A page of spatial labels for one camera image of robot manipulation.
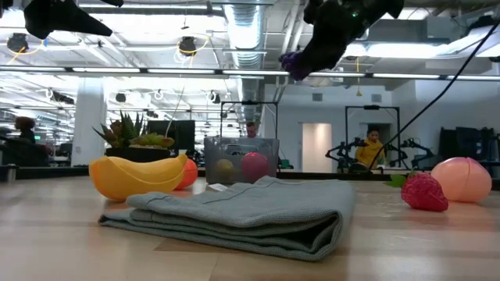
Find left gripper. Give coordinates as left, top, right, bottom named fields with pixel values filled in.
left=0, top=0, right=125, bottom=41

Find silver metal post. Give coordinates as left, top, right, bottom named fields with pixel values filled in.
left=4, top=163, right=20, bottom=183

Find red toy strawberry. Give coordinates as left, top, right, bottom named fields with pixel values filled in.
left=384, top=171, right=450, bottom=213

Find black ceiling cord reel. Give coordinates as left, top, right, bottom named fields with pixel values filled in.
left=6, top=32, right=30, bottom=54
left=178, top=35, right=198, bottom=57

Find white door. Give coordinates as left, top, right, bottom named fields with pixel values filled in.
left=301, top=122, right=334, bottom=173

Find silver ventilation duct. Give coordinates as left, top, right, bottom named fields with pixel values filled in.
left=223, top=0, right=269, bottom=118

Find black cabinets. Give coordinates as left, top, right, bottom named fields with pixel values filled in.
left=439, top=126, right=500, bottom=176

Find long ceiling light strip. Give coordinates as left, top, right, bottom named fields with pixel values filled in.
left=0, top=65, right=500, bottom=81

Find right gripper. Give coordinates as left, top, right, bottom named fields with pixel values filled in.
left=298, top=0, right=405, bottom=82

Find grey folded towel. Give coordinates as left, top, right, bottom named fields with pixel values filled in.
left=97, top=175, right=356, bottom=262

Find purple toy grapes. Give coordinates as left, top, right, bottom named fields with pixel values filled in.
left=278, top=50, right=312, bottom=82

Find black background monitor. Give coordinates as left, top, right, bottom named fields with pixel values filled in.
left=146, top=119, right=196, bottom=151

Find succulent plant in black pot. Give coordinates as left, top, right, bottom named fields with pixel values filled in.
left=92, top=111, right=176, bottom=163

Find orange toy orange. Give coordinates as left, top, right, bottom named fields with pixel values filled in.
left=174, top=158, right=199, bottom=191

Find grey translucent tupperware container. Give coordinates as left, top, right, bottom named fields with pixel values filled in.
left=203, top=135, right=280, bottom=185

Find pink toy peach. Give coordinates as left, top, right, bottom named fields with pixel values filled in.
left=430, top=156, right=493, bottom=203

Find yellow toy banana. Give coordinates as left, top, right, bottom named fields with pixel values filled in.
left=88, top=153, right=189, bottom=203

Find magenta toy fruit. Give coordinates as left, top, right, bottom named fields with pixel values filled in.
left=240, top=151, right=270, bottom=183

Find yellow toy lemon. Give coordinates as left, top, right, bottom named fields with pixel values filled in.
left=214, top=158, right=237, bottom=179

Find white pillar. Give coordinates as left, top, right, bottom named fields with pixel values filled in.
left=71, top=76, right=107, bottom=168

